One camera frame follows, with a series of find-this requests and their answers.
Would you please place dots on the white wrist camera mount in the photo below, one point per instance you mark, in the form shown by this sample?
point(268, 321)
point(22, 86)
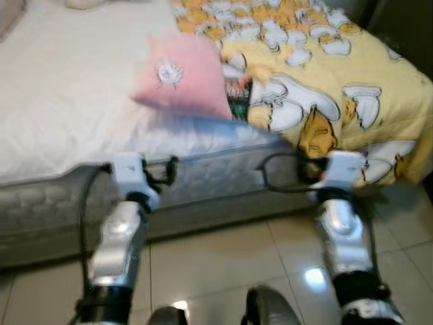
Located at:
point(127, 172)
point(342, 169)

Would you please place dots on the yellow cartoon egg blanket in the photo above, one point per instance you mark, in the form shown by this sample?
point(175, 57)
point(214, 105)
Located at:
point(379, 74)

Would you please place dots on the robot right leg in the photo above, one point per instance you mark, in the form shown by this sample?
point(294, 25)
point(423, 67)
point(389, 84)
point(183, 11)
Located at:
point(270, 308)

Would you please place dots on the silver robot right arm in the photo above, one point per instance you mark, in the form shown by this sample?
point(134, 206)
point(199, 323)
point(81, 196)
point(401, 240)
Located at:
point(342, 237)

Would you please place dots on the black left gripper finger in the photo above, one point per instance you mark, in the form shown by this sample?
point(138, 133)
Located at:
point(172, 169)

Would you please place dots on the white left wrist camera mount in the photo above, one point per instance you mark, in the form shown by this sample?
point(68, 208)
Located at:
point(127, 172)

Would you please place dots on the robot leg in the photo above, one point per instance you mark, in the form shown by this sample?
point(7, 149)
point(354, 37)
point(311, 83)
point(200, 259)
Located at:
point(168, 317)
point(270, 308)

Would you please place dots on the robot left leg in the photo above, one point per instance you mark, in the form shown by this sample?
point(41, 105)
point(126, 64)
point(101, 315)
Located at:
point(168, 317)

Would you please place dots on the dark paperback book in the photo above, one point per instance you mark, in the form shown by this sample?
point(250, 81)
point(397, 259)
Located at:
point(238, 98)

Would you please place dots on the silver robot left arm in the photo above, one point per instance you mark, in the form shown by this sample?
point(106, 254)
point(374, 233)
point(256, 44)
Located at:
point(118, 244)

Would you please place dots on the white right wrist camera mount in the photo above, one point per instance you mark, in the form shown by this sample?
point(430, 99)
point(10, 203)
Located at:
point(342, 169)

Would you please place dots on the beige plush toy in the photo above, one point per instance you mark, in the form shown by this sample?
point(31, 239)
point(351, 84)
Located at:
point(84, 3)

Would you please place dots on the pink pillow with sheep print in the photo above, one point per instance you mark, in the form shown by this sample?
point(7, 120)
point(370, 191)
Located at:
point(196, 95)

